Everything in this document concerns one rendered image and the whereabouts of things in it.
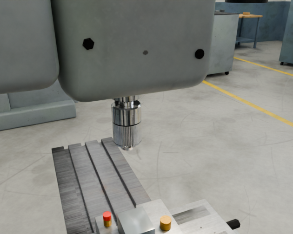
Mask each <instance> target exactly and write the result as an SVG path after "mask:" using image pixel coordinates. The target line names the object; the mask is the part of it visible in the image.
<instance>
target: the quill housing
mask: <svg viewBox="0 0 293 234"><path fill-rule="evenodd" d="M50 1H51V8H52V15H53V25H54V32H55V39H56V45H57V53H58V60H59V75H58V81H59V83H60V85H61V88H62V89H63V91H64V92H65V93H66V94H67V95H68V96H69V97H70V98H72V99H73V100H76V101H79V102H92V101H99V100H106V99H113V98H122V97H128V96H135V95H142V94H149V93H156V92H162V91H171V90H178V89H185V88H190V87H193V86H196V85H199V84H200V83H201V82H202V81H203V80H204V79H205V77H206V76H207V74H208V70H209V63H210V54H211V44H212V34H213V21H214V11H215V2H216V0H50Z"/></svg>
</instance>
